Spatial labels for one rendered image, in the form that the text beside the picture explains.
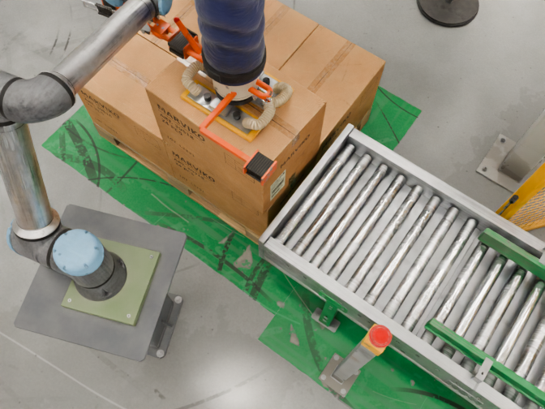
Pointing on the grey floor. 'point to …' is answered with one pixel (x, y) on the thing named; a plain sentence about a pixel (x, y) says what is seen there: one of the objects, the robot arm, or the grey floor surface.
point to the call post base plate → (336, 381)
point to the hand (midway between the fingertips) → (149, 23)
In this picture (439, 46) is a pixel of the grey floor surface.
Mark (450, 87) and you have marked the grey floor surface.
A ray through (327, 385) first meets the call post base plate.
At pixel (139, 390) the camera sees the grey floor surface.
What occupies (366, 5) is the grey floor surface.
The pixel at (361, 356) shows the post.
